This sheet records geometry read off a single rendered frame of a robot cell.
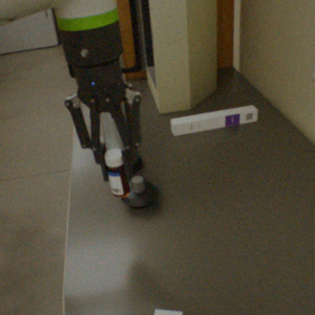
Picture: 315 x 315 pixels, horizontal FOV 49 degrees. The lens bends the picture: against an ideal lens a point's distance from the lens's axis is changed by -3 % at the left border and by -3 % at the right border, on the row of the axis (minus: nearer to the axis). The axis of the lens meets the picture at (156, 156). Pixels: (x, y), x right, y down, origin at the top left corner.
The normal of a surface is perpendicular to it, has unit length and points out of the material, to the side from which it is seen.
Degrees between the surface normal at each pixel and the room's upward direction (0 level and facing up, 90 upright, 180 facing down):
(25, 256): 0
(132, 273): 0
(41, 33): 90
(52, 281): 0
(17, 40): 90
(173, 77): 90
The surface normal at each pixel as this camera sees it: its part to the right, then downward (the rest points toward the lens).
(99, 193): -0.08, -0.83
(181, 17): 0.16, 0.54
